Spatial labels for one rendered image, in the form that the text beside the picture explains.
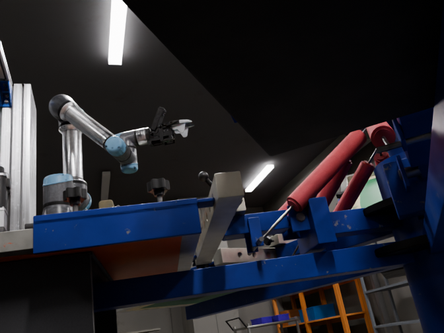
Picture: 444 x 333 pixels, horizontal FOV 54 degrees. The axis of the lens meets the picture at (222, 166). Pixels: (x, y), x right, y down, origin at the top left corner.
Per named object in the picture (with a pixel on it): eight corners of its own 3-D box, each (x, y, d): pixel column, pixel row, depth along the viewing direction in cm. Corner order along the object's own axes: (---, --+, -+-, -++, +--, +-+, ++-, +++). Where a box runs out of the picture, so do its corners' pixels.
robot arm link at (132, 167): (114, 167, 185) (113, 144, 189) (124, 176, 196) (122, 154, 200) (132, 164, 185) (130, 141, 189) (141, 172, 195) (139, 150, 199)
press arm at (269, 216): (224, 236, 110) (221, 217, 111) (221, 241, 115) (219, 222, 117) (290, 227, 112) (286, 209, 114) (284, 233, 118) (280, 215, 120)
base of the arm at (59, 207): (40, 236, 177) (40, 212, 181) (79, 232, 182) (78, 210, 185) (36, 225, 164) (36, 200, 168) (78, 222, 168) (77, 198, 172)
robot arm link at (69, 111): (51, 80, 193) (129, 137, 177) (63, 92, 203) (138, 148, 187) (33, 99, 191) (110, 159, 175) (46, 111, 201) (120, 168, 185)
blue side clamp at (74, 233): (32, 254, 76) (32, 215, 79) (39, 259, 81) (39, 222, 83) (201, 232, 81) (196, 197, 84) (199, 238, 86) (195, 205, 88)
